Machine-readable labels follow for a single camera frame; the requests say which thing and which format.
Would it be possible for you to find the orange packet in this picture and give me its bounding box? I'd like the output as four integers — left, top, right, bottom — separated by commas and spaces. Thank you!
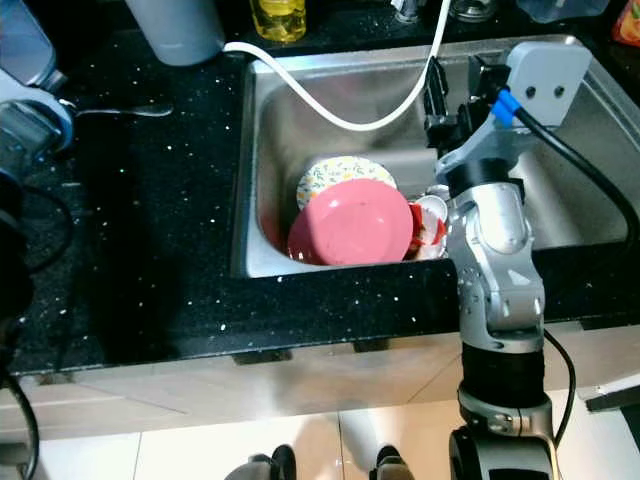
612, 5, 640, 46

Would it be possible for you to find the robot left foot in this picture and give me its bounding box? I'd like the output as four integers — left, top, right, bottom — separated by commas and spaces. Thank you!
225, 443, 296, 480

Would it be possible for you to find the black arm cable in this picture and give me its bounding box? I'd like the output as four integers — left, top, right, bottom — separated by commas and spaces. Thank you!
493, 90, 640, 446
5, 185, 77, 480

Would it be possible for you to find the metal spoon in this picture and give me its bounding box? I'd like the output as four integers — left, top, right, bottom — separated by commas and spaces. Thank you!
75, 103, 173, 119

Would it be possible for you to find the clear plastic storage container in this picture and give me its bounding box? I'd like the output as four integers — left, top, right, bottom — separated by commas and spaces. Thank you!
0, 0, 67, 89

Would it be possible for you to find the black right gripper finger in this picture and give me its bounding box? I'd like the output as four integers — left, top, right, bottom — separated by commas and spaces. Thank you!
465, 56, 496, 106
424, 58, 451, 121

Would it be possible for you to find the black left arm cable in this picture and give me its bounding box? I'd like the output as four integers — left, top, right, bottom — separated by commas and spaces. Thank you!
5, 185, 77, 480

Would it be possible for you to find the white hose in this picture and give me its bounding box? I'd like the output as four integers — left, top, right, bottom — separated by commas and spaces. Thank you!
222, 0, 453, 133

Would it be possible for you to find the white cabinet front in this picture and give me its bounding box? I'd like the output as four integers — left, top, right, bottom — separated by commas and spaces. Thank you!
0, 320, 640, 439

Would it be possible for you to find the yellow liquid bottle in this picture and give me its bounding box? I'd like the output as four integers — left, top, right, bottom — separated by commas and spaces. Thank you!
250, 0, 307, 43

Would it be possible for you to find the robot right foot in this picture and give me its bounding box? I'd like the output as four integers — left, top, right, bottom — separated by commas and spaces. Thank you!
370, 445, 421, 480

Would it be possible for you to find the stainless steel sink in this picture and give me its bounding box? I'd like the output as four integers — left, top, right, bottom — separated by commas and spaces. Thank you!
228, 35, 640, 279

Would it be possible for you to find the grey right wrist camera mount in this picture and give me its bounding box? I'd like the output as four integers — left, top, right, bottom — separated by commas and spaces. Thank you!
435, 42, 593, 181

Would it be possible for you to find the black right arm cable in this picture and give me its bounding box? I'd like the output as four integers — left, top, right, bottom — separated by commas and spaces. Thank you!
493, 90, 640, 446

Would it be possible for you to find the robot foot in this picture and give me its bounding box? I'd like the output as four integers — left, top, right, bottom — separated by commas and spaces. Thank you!
370, 445, 421, 480
225, 443, 296, 480

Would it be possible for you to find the red and white cup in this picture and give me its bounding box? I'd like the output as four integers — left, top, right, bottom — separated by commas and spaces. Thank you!
408, 195, 449, 261

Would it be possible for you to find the floral plate with pink rim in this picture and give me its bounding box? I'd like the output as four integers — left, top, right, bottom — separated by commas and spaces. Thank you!
296, 155, 399, 209

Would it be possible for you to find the metal faucet base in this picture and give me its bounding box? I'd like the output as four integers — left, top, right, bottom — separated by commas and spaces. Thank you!
390, 0, 423, 23

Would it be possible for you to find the grey canister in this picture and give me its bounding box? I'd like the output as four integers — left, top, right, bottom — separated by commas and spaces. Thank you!
125, 0, 226, 67

